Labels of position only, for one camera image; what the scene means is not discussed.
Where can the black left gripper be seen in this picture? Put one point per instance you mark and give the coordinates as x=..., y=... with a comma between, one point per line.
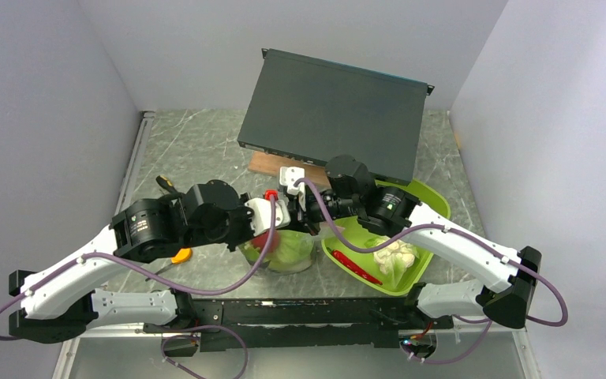
x=248, y=232

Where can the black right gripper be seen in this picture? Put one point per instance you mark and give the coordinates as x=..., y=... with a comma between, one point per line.
x=299, y=222

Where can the red tomato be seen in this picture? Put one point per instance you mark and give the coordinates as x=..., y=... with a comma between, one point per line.
x=261, y=241

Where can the green cabbage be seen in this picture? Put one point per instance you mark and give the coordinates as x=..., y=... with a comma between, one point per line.
x=294, y=254

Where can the clear zip top bag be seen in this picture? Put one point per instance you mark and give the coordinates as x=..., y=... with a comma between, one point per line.
x=267, y=260

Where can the green celery stalks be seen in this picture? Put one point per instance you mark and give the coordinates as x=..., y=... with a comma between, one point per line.
x=250, y=253

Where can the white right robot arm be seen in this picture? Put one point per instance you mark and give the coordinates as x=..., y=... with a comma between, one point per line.
x=504, y=279

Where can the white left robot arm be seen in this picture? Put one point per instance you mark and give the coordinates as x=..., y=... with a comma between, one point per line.
x=67, y=299

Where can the long red chili pepper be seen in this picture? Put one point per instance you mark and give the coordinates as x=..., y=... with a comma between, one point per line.
x=354, y=268

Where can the yellow tape measure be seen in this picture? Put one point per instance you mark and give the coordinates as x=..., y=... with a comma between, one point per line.
x=182, y=256

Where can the wooden block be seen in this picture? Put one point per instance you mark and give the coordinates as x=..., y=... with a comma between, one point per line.
x=269, y=164

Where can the black yellow screwdriver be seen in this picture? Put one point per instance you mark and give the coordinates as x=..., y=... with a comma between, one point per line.
x=165, y=268
x=165, y=184

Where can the white cauliflower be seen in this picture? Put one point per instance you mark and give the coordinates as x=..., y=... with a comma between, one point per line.
x=395, y=265

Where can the dark rack server chassis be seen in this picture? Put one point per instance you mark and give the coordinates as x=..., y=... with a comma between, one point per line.
x=312, y=110

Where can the green plastic tray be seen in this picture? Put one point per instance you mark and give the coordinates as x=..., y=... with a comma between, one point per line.
x=360, y=237

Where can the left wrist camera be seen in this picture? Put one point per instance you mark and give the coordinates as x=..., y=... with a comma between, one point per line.
x=267, y=211

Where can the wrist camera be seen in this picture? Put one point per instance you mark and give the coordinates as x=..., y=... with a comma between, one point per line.
x=267, y=211
x=288, y=177

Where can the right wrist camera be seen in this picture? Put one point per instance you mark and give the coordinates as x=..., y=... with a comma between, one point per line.
x=288, y=177

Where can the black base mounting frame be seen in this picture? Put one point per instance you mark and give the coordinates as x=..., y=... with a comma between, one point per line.
x=380, y=322

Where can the aluminium rail left edge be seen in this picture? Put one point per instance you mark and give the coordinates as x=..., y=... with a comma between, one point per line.
x=132, y=181

